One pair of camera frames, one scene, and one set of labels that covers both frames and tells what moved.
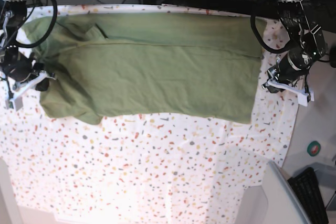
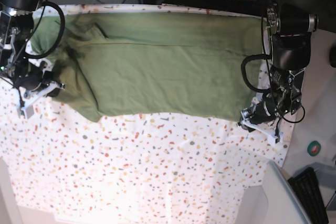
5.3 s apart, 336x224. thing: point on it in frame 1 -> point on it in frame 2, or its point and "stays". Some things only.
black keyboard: (305, 184) stays
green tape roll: (313, 148) stays
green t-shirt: (205, 66) stays
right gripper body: (292, 66) -> (266, 110)
